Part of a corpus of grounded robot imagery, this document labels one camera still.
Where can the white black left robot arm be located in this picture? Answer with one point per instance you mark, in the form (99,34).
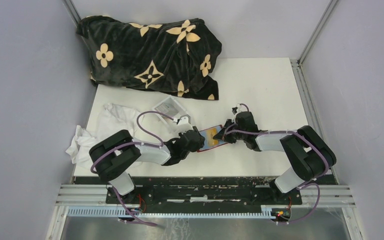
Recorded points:
(113,156)

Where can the stack of cards in box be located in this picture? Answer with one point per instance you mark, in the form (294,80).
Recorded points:
(167,108)

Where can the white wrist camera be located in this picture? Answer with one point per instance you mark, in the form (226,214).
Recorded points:
(182,124)
(238,109)

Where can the aluminium frame rail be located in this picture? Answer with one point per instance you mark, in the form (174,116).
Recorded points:
(335,196)

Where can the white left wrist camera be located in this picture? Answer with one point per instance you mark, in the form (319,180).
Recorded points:
(182,124)

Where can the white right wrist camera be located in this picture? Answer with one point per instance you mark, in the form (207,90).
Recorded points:
(238,109)

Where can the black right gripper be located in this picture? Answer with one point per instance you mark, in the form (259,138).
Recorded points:
(220,135)

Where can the white crumpled cloth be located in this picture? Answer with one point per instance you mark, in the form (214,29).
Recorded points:
(111,119)

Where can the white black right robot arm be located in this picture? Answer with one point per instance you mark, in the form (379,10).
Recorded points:
(309,156)

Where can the white plastic card box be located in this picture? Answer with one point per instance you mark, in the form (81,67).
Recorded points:
(165,120)

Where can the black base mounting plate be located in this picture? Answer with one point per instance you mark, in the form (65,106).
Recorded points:
(207,195)

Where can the black floral blanket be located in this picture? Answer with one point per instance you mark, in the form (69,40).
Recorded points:
(175,58)

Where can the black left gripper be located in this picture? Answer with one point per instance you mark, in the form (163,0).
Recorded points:
(201,142)

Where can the red leather card holder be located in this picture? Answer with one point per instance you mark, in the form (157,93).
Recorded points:
(209,133)

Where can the yellow credit card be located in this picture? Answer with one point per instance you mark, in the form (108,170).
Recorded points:
(211,143)

